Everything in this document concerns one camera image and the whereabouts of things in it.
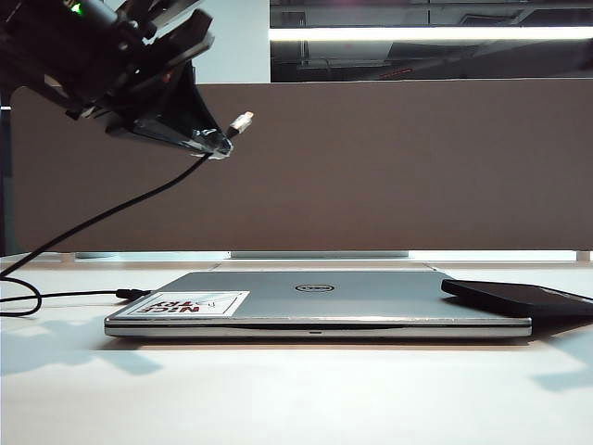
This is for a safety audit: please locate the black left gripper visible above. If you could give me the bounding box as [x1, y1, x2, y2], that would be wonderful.
[0, 8, 233, 161]

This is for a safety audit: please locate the black charging cable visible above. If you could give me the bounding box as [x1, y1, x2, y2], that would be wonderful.
[0, 109, 256, 319]

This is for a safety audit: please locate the black smartphone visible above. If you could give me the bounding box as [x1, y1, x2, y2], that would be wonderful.
[440, 277, 593, 319]

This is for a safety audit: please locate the white red Nice Try sticker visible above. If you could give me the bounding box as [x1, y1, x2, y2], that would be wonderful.
[125, 290, 252, 319]

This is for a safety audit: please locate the brown fabric desk divider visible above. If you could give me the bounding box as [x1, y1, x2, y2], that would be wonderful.
[9, 82, 593, 254]

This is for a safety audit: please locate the bright ceiling light strip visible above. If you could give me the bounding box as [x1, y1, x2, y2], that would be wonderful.
[269, 26, 593, 43]

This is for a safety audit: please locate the silver Dell laptop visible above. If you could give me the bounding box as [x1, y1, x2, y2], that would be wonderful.
[104, 271, 533, 339]

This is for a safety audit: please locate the white desk cable flap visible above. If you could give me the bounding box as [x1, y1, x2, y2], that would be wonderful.
[208, 261, 439, 273]

